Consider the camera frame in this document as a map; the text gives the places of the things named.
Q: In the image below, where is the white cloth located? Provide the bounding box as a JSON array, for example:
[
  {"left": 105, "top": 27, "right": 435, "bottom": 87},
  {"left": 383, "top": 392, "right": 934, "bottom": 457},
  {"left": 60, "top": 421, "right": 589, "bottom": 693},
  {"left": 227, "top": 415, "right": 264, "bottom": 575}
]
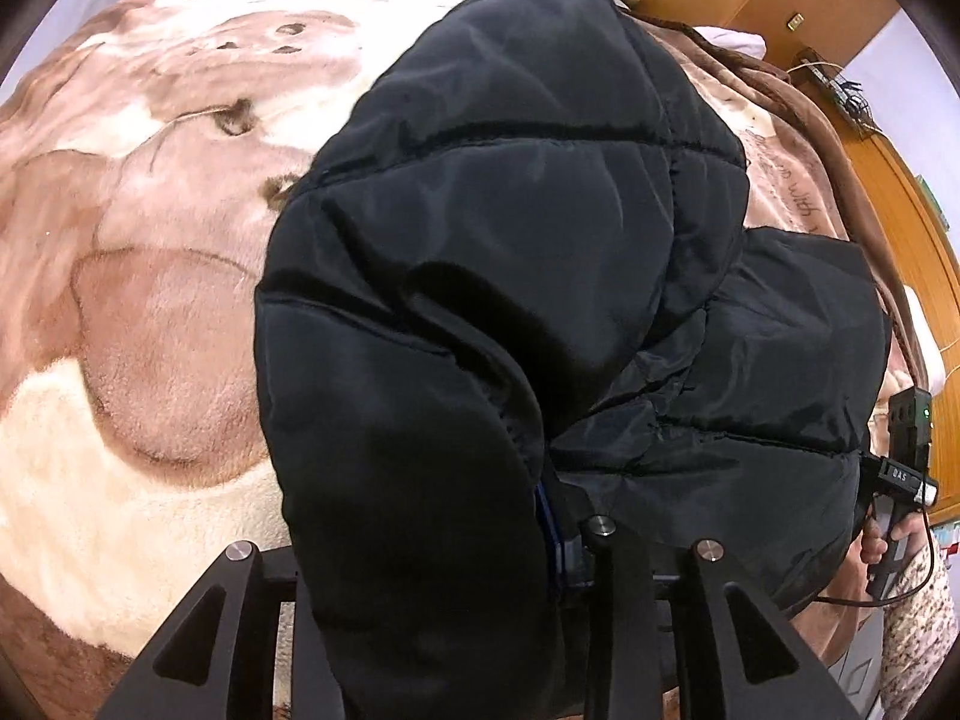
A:
[{"left": 902, "top": 285, "right": 947, "bottom": 395}]

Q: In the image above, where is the black hooded puffer jacket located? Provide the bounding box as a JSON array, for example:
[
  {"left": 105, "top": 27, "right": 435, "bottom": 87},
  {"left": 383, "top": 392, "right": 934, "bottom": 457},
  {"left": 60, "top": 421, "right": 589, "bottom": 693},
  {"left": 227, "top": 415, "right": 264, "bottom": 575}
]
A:
[{"left": 253, "top": 0, "right": 893, "bottom": 720}]

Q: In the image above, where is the wooden headboard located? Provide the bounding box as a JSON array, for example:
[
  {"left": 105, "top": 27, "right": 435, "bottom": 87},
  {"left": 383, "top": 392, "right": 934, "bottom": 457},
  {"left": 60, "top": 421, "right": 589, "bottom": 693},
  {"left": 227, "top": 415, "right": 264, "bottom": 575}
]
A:
[{"left": 832, "top": 127, "right": 960, "bottom": 530}]

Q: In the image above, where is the power strip with plugs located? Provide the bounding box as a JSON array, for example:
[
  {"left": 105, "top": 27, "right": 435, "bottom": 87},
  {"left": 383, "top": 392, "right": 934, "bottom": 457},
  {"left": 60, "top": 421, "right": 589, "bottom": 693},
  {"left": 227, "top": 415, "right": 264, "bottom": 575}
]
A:
[{"left": 787, "top": 52, "right": 878, "bottom": 140}]

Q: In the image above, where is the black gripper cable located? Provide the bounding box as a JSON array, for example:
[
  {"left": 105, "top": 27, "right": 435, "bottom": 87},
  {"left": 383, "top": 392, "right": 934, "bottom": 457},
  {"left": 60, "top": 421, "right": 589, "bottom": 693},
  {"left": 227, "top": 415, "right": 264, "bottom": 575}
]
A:
[{"left": 814, "top": 517, "right": 938, "bottom": 608}]

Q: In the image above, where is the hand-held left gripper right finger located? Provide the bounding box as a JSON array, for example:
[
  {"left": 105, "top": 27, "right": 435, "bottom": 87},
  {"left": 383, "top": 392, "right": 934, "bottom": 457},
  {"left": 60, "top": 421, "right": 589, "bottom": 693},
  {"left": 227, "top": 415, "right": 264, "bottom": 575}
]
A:
[{"left": 534, "top": 484, "right": 863, "bottom": 720}]

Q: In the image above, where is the person's right hand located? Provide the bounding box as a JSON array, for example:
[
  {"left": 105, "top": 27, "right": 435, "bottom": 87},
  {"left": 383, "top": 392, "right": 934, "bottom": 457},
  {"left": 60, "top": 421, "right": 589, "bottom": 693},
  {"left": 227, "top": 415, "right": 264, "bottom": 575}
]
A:
[{"left": 855, "top": 514, "right": 916, "bottom": 567}]

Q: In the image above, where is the small green item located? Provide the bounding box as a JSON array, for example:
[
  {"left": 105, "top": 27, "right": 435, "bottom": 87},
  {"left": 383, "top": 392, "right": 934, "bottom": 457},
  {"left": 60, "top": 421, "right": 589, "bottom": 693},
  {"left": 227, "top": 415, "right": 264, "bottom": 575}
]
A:
[{"left": 915, "top": 176, "right": 950, "bottom": 223}]

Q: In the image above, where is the brown printed plush blanket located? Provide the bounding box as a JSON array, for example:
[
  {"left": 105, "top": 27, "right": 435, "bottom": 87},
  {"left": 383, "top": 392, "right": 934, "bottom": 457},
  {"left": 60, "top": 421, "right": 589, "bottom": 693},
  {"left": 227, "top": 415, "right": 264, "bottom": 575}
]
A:
[{"left": 0, "top": 0, "right": 946, "bottom": 720}]

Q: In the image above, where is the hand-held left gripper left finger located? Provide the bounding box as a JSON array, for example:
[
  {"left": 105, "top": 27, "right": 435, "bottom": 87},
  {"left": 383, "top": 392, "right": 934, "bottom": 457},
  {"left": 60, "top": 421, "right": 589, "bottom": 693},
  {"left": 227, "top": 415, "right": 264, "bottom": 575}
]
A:
[{"left": 96, "top": 540, "right": 346, "bottom": 720}]

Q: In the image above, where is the white pillow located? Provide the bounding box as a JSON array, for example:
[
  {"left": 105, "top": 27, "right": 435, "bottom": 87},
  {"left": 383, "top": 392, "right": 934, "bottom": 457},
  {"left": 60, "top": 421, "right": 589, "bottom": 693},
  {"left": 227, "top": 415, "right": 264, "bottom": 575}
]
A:
[{"left": 694, "top": 24, "right": 770, "bottom": 58}]

